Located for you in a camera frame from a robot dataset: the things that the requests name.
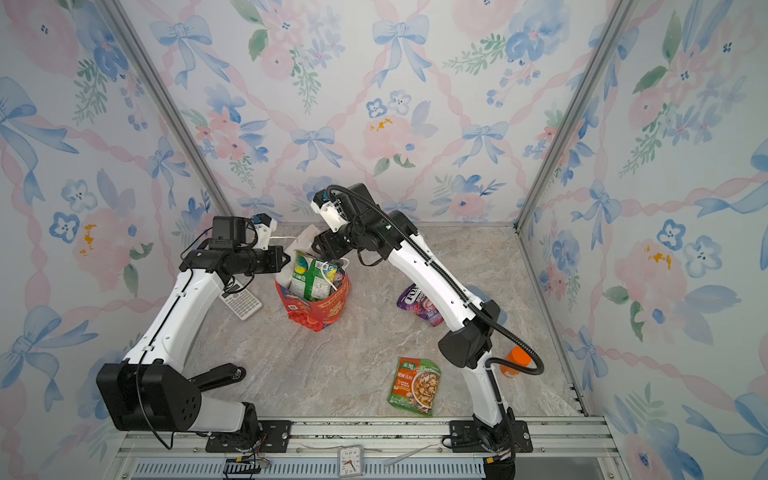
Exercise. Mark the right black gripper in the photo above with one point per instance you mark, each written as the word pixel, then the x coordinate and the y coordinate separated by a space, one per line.
pixel 327 245

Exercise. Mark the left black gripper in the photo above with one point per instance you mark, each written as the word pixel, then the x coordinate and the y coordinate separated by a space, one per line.
pixel 276 264

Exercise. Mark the green snack packet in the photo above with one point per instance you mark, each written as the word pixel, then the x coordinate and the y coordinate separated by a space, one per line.
pixel 315 280

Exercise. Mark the red paper gift bag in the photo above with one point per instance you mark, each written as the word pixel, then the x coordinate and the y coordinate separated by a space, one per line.
pixel 314 316

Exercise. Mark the purple Fox's candy bag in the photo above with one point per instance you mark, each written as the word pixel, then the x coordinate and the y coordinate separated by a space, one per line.
pixel 415 301

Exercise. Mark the green noodle packet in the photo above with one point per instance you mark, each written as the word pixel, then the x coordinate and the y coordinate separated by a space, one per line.
pixel 415 385

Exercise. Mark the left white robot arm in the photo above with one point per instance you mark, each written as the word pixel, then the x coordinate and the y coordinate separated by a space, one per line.
pixel 146 390

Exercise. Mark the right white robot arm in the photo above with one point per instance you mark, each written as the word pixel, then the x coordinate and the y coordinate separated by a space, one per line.
pixel 467 345

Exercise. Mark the white calculator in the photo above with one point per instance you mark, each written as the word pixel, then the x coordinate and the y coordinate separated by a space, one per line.
pixel 243 304

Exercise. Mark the black stapler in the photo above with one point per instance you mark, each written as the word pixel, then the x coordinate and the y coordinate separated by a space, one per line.
pixel 218 377

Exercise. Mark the orange cap bottle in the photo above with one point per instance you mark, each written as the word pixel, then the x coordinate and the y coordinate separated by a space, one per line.
pixel 519 357

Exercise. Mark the small white clock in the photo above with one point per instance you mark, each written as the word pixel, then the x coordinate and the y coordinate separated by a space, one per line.
pixel 350 461

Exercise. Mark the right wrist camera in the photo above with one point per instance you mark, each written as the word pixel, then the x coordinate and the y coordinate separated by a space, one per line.
pixel 339 209

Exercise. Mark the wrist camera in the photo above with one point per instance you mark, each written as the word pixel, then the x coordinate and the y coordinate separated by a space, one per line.
pixel 233 233
pixel 339 209

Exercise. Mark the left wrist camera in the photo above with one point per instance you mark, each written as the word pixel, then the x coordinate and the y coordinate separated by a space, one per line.
pixel 233 233

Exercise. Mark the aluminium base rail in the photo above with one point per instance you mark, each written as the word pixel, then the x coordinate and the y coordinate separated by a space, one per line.
pixel 387 448

